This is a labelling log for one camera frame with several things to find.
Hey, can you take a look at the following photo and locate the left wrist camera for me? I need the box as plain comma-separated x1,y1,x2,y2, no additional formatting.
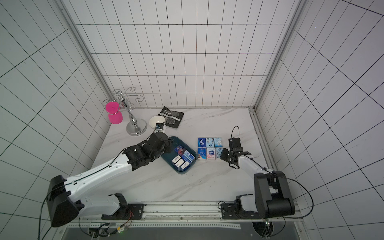
154,123,165,133

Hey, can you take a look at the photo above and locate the blue orange Vinda tissue pack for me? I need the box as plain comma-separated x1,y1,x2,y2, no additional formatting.
198,148,207,160

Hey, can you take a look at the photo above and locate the light blue Vinda tissue pack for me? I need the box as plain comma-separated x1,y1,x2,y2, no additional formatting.
206,138,215,148

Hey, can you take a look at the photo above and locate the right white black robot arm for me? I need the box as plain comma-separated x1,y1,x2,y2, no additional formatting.
220,138,296,220

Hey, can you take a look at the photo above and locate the chrome cup holder stand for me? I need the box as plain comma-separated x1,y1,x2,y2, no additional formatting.
102,87,147,136

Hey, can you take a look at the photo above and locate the dark blue Tempo tissue pack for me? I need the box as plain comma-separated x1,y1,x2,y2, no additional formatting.
198,138,207,148

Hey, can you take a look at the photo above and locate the white ceramic bowl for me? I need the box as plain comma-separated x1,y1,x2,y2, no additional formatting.
149,116,166,129

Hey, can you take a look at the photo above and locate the pink white Tempo tissue pack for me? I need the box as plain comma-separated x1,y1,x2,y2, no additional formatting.
207,148,216,160

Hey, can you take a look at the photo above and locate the pink plastic cup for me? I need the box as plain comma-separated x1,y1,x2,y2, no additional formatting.
105,102,123,125

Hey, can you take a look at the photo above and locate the light blue cartoon tissue pack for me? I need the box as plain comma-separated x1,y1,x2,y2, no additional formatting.
213,137,223,148

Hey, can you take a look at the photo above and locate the teal plastic storage box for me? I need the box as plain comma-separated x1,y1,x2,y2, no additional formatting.
161,136,197,174

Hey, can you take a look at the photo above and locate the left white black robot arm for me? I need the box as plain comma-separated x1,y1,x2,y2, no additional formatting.
46,132,173,228

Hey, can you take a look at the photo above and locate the dark purple anime tissue pack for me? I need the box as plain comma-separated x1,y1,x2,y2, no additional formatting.
175,145,186,156

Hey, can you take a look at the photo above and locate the black snack packet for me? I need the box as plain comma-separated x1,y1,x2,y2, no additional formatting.
159,107,184,129

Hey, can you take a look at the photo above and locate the light blue figures tissue pack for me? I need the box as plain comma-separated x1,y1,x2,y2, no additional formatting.
216,148,223,159

